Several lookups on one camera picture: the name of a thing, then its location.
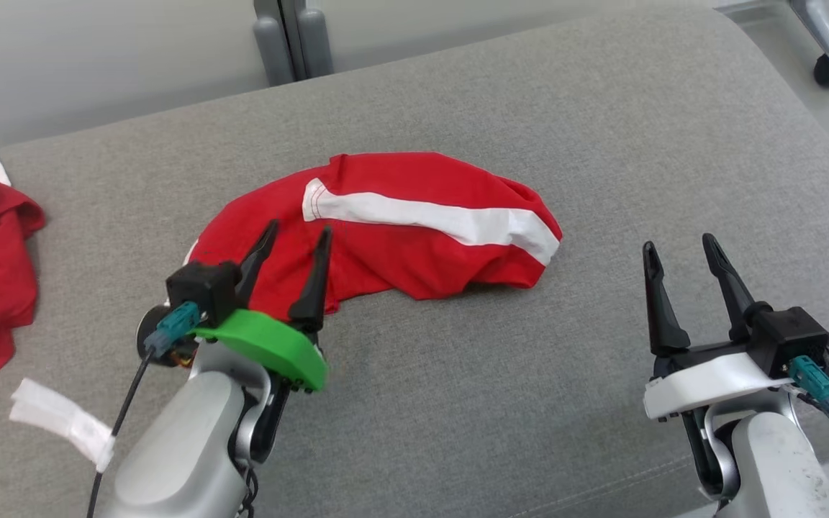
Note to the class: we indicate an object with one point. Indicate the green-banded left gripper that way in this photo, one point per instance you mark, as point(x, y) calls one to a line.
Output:
point(270, 345)

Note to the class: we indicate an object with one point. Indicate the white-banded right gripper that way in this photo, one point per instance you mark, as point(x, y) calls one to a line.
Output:
point(709, 381)

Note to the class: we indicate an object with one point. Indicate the red jersey with white sleeves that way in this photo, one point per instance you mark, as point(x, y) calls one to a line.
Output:
point(400, 259)

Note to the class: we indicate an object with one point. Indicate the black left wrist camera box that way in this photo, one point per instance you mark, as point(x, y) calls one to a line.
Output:
point(202, 288)

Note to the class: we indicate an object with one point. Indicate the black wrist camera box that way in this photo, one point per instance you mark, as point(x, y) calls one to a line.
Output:
point(792, 334)
point(202, 288)

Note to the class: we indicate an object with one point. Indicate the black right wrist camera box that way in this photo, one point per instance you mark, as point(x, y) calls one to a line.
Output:
point(792, 334)

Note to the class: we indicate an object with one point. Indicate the grey metal caster frame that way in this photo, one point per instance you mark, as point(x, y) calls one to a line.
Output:
point(828, 50)

